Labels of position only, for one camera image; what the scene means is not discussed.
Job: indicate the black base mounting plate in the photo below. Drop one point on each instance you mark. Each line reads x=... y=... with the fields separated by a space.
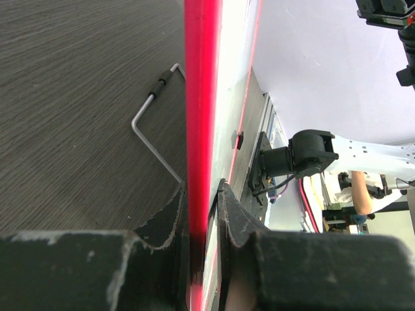
x=257 y=178

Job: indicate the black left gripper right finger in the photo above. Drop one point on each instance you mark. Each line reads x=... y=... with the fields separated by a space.
x=261 y=269

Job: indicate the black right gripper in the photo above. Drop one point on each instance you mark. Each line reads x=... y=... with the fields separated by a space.
x=386 y=13

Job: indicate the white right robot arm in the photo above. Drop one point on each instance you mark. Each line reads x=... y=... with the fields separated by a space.
x=341 y=74

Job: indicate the person in white shirt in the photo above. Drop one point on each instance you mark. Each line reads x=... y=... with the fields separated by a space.
x=355 y=190

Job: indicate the pink framed whiteboard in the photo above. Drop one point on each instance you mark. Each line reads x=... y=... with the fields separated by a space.
x=219 y=51

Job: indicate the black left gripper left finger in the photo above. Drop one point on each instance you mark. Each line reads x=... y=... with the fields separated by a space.
x=143 y=269

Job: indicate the metal wire whiteboard stand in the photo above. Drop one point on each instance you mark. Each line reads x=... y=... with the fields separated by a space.
x=160 y=122

